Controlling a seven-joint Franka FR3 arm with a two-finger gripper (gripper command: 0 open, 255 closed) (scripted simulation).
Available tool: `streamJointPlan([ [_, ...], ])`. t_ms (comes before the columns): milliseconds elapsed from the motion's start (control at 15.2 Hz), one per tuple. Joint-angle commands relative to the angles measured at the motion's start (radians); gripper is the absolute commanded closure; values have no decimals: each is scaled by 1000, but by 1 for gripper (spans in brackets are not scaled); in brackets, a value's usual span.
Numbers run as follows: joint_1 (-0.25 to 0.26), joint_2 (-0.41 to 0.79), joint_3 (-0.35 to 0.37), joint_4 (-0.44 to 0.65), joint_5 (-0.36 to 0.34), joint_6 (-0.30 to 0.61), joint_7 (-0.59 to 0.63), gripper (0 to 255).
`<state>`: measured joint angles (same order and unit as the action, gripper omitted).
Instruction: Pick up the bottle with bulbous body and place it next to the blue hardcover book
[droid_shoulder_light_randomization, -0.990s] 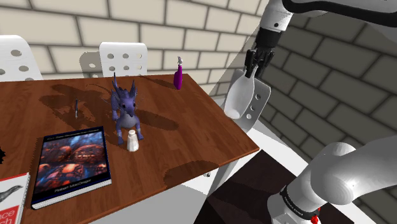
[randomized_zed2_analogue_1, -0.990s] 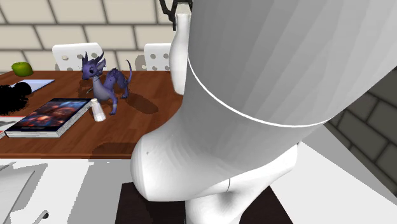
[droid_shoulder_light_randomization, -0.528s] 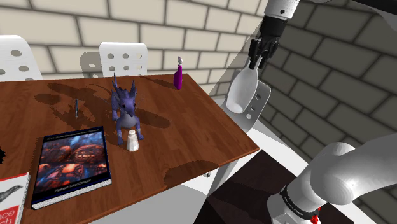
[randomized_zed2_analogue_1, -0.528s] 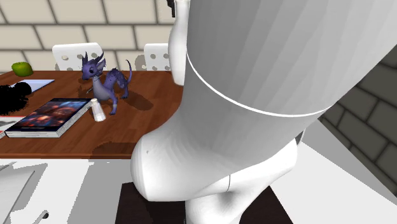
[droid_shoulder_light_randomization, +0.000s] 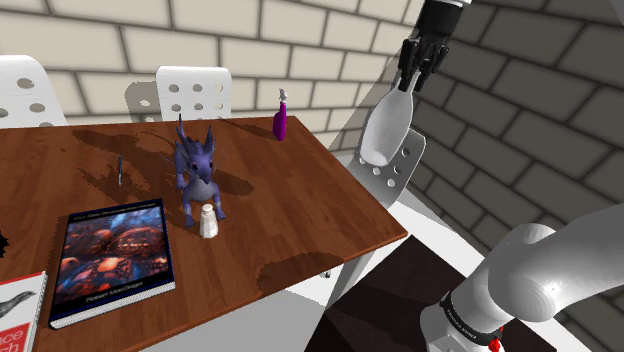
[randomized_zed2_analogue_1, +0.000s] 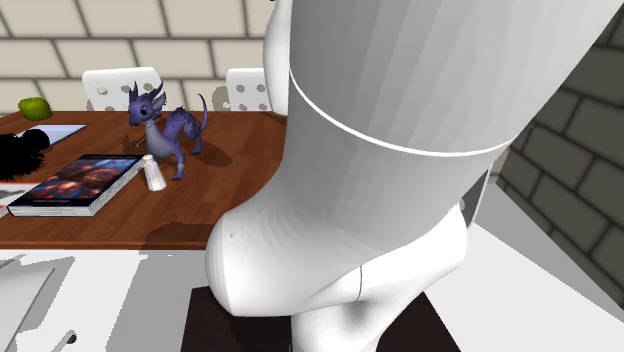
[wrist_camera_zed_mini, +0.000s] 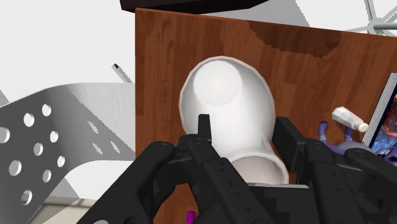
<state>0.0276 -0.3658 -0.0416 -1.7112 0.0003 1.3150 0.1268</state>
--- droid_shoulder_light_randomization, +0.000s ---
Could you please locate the purple bottle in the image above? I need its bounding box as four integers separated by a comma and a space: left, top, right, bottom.
271, 87, 289, 143

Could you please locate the white salt shaker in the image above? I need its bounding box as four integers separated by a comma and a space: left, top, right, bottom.
198, 203, 220, 240

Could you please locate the purple dragon figure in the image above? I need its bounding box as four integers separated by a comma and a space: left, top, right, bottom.
173, 112, 227, 230

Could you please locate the dark book with orange picture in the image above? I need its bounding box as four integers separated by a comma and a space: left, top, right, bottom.
48, 197, 177, 331

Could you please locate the white chair with holes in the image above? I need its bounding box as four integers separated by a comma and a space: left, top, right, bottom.
0, 53, 69, 129
344, 127, 427, 209
155, 65, 234, 123

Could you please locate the brown wooden table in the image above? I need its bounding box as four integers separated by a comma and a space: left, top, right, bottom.
0, 115, 409, 352

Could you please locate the white and red book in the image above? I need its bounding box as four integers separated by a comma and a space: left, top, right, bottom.
0, 270, 49, 352

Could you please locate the white bottle-shaped vase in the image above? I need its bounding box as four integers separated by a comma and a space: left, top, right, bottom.
358, 72, 417, 167

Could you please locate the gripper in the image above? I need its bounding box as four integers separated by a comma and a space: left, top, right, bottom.
396, 1, 464, 94

